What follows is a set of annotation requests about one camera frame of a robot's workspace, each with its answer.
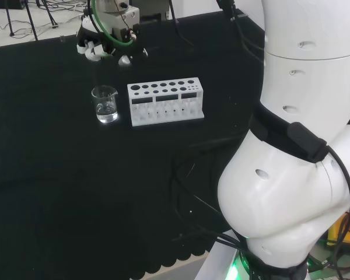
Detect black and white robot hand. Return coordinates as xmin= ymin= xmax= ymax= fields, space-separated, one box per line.
xmin=76 ymin=8 xmax=149 ymax=68

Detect clear glass beaker with liquid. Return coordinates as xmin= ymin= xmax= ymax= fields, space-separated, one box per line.
xmin=90 ymin=85 xmax=119 ymax=124

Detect white test tube rack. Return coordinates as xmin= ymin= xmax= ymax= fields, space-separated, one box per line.
xmin=127 ymin=77 xmax=205 ymax=128

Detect black tripod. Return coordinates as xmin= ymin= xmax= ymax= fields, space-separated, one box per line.
xmin=2 ymin=0 xmax=60 ymax=41

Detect black bench cloth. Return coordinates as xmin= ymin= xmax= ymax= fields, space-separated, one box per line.
xmin=0 ymin=11 xmax=266 ymax=280

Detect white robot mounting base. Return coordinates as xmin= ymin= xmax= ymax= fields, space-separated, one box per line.
xmin=195 ymin=229 xmax=251 ymax=280

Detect yellow stop button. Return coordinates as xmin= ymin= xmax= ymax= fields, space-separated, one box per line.
xmin=325 ymin=212 xmax=350 ymax=249

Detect green cable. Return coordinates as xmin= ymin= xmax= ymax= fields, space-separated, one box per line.
xmin=92 ymin=0 xmax=134 ymax=47

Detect black hanging cables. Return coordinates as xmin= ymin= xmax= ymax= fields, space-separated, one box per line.
xmin=215 ymin=0 xmax=265 ymax=64

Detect black cable bundle on cloth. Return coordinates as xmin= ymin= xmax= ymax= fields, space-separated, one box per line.
xmin=170 ymin=139 xmax=251 ymax=254

